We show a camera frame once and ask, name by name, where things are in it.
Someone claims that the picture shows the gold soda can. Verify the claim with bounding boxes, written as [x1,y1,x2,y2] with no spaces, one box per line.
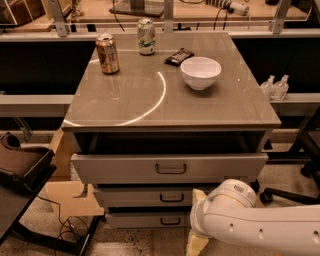
[96,33,120,74]

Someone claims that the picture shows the black snack bar packet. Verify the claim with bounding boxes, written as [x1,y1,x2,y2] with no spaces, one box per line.
[164,48,194,66]

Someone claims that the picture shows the clear pump bottle right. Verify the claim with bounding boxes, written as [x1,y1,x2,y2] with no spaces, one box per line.
[271,75,289,100]

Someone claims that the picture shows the grey middle drawer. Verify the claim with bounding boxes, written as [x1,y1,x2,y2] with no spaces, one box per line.
[92,184,221,208]

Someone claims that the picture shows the white power strip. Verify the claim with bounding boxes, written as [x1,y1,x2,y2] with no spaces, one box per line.
[205,0,249,16]

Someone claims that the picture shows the white bowl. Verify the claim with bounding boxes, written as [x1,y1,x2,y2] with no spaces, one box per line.
[180,57,222,90]

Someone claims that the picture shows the grey drawer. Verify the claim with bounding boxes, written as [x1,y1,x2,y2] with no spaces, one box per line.
[71,153,268,184]
[105,211,190,229]
[92,184,221,208]

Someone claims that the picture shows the black cable on floor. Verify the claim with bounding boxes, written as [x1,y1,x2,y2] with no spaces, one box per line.
[35,194,90,256]

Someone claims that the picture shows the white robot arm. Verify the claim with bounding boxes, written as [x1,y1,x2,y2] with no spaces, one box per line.
[186,179,320,256]

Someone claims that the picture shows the green white soda can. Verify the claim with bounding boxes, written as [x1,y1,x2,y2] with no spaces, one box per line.
[137,18,155,55]

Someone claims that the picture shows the clear pump bottle left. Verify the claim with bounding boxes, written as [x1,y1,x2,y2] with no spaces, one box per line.
[260,75,275,99]

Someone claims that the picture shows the clear pump bottle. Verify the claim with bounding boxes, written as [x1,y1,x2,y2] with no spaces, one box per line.
[260,75,275,99]
[271,75,289,100]

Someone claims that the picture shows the grey top drawer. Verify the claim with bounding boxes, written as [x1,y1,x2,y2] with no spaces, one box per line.
[71,153,268,184]

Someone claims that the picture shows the grey drawer cabinet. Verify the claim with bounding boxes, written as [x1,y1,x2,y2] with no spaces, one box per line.
[61,31,282,188]

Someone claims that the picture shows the grey bottom drawer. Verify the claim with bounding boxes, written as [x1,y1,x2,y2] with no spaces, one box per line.
[105,211,190,229]

